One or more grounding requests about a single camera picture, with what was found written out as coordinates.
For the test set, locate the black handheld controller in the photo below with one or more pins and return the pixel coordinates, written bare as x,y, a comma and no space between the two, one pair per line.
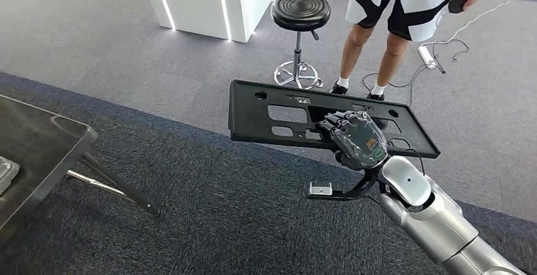
456,4

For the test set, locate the black plastic panel part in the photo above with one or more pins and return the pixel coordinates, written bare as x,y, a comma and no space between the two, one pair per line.
251,117

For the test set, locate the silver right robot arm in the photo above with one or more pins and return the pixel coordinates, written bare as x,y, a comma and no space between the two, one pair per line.
436,222

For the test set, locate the stainless steel workbench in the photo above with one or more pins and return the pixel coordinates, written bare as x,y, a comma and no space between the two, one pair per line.
37,147

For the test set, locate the white power strip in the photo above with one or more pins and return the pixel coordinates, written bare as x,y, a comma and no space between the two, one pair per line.
426,56

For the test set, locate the black round stool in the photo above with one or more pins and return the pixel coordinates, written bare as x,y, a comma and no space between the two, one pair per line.
300,10

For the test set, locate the black camera bracket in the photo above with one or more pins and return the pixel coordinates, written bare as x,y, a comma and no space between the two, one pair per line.
356,189

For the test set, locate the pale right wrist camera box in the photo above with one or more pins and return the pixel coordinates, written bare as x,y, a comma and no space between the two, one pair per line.
321,189

